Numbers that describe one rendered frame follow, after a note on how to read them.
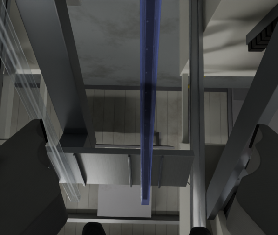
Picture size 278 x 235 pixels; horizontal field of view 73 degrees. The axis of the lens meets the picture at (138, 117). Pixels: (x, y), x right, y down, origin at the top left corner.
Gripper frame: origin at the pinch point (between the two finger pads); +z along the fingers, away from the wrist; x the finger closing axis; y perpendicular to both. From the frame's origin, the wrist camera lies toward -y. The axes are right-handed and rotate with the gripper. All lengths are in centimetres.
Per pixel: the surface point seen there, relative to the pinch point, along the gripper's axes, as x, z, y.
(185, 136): 21, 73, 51
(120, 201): -39, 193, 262
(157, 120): 22, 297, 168
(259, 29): 34, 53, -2
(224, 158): 18.9, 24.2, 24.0
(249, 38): 34, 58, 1
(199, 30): 17, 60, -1
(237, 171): 20.0, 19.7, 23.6
